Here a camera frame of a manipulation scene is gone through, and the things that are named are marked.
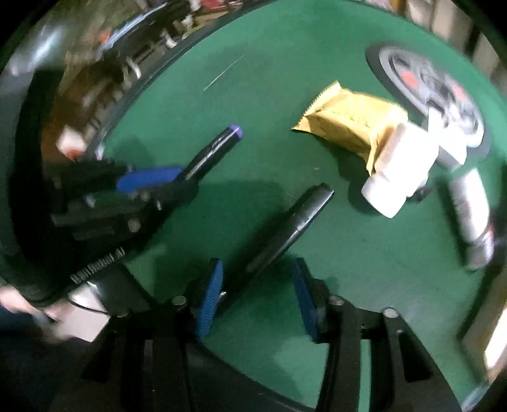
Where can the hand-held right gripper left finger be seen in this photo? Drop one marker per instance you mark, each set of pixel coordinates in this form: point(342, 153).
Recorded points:
point(210, 301)

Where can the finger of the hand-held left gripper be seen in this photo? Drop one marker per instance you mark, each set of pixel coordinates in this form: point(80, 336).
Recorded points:
point(166, 198)
point(150, 179)

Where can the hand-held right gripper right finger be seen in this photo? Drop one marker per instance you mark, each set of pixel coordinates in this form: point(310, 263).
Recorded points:
point(307, 301)

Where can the black marker purple cap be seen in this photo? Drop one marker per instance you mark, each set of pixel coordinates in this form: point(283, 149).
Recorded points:
point(216, 146)

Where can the long black marker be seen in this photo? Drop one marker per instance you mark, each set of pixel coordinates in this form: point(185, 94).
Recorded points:
point(293, 225)

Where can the white bottle tan label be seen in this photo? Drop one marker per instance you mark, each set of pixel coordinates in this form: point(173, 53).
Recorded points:
point(400, 178)

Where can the white bottle red print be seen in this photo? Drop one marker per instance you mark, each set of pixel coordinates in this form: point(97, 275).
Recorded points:
point(469, 214)

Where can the gold foil packet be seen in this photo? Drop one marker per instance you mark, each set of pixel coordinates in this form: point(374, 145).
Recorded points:
point(348, 119)

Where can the white plug charger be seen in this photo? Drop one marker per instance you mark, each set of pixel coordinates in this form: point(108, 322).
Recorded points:
point(447, 138)

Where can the person's left hand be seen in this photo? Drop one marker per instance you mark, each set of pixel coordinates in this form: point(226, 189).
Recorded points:
point(16, 301)

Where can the round grey control panel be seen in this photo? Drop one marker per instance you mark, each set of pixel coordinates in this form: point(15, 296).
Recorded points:
point(420, 79)

